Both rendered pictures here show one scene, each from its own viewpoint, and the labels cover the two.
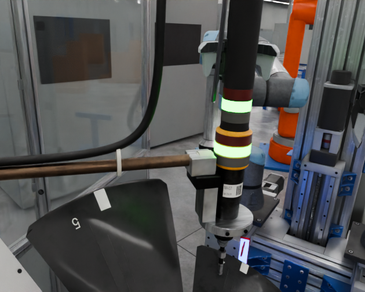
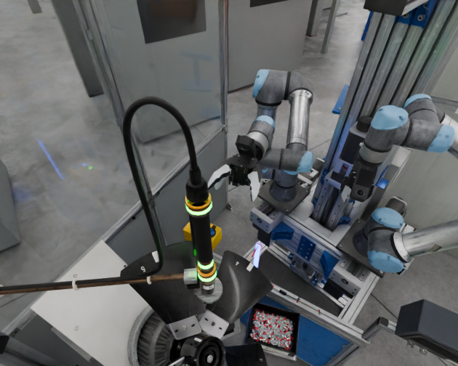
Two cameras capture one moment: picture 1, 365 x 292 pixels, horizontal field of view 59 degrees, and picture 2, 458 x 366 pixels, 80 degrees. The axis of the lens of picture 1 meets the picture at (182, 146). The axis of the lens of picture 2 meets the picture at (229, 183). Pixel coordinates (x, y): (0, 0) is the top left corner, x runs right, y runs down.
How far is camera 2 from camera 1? 51 cm
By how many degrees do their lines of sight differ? 27
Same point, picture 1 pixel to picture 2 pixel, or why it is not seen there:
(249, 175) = (284, 181)
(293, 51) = not seen: outside the picture
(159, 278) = (184, 295)
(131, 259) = (171, 286)
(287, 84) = (295, 160)
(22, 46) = (115, 97)
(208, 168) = (193, 282)
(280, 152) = not seen: hidden behind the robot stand
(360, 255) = (346, 249)
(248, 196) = (283, 192)
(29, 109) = not seen: hidden behind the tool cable
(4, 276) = (117, 269)
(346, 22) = (381, 76)
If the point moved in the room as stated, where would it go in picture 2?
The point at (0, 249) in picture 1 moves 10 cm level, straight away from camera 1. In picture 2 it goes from (114, 257) to (111, 234)
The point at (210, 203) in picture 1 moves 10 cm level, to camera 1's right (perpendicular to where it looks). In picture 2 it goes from (197, 290) to (236, 298)
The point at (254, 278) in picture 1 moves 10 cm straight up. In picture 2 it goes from (254, 274) to (255, 261)
